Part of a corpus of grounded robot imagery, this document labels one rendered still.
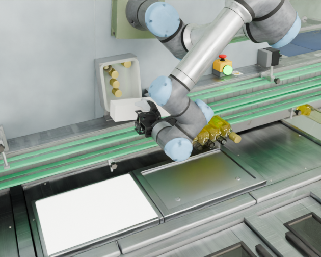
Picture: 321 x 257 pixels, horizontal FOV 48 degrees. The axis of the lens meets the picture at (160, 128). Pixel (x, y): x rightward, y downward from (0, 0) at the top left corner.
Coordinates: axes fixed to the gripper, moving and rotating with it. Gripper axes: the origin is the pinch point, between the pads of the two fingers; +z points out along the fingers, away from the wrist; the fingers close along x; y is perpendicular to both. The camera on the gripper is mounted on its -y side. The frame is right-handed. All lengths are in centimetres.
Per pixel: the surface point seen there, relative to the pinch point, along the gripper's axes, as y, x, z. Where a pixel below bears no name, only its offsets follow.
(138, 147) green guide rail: -4.6, 24.0, 14.4
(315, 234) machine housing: -46, 32, -51
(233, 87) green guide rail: -53, 0, 17
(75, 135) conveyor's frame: 21.5, 18.4, 22.2
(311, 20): -181, -19, 99
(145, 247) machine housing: 9.7, 38.0, -30.4
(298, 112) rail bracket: -90, 14, 8
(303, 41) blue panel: -135, -12, 59
